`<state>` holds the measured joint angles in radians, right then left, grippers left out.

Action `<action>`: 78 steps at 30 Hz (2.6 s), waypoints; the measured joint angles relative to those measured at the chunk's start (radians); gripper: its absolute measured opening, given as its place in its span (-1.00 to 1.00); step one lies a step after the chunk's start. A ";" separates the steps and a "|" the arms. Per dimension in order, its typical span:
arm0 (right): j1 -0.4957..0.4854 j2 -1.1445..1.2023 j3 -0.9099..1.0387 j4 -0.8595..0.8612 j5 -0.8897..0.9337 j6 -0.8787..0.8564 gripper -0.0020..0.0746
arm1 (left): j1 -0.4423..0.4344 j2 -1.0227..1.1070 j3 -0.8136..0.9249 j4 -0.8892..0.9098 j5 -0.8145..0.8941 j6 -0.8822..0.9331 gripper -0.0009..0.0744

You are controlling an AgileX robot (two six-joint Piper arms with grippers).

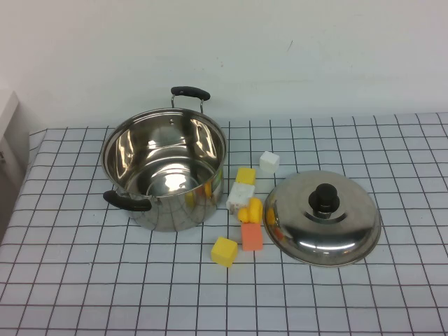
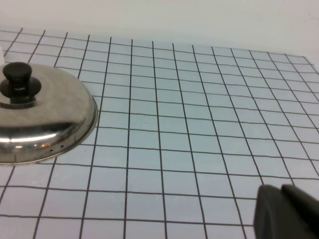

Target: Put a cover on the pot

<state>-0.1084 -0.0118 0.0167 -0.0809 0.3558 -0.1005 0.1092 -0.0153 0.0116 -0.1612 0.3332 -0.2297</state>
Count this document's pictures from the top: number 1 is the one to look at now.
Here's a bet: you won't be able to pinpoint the steel lid black knob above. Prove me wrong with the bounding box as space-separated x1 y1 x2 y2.
262 170 382 268

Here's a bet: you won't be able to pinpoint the yellow foam cube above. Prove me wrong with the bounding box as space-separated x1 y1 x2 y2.
211 236 239 269
234 167 258 186

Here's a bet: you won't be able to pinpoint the white plug adapter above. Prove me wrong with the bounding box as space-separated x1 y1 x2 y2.
226 182 256 215

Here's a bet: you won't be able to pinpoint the white foam cube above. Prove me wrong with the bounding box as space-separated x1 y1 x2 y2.
259 150 281 174

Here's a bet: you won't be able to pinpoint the yellow rubber duck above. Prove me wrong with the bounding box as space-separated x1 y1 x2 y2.
237 197 264 224

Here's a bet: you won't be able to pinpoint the orange foam cube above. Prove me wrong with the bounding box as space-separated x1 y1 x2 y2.
240 222 264 252

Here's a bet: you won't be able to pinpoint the white black-grid tablecloth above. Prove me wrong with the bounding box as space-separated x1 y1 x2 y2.
0 111 448 336

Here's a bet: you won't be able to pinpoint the white side desk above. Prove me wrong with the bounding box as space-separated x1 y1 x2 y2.
0 90 36 242

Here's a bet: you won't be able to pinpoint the stainless steel pot black handles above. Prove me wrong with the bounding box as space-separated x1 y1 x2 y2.
100 85 228 233

